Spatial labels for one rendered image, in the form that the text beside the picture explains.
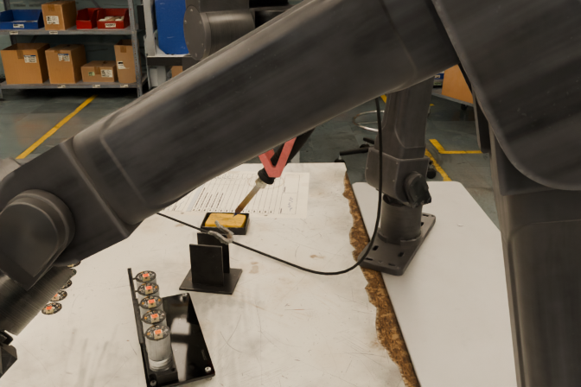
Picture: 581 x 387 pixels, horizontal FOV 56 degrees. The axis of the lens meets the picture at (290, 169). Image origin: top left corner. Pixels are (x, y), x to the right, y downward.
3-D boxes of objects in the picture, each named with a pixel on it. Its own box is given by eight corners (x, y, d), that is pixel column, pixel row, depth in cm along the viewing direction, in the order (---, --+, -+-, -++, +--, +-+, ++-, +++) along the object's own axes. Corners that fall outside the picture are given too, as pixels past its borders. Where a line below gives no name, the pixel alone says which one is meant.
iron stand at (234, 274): (215, 314, 76) (253, 268, 72) (163, 279, 75) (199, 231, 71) (226, 289, 81) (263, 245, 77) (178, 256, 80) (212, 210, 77)
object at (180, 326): (134, 310, 71) (133, 302, 71) (189, 299, 73) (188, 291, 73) (148, 398, 57) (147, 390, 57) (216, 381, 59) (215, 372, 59)
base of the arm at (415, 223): (357, 217, 78) (405, 227, 75) (400, 170, 95) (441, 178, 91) (354, 264, 81) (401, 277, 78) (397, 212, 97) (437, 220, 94)
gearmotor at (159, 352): (171, 359, 61) (167, 321, 59) (175, 374, 59) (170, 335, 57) (149, 364, 60) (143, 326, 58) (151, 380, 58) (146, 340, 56)
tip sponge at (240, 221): (249, 219, 95) (249, 212, 94) (245, 235, 89) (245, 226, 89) (207, 218, 95) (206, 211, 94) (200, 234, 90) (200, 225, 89)
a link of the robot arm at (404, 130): (391, 204, 79) (436, -35, 69) (361, 188, 84) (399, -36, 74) (421, 199, 82) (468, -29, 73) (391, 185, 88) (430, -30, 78)
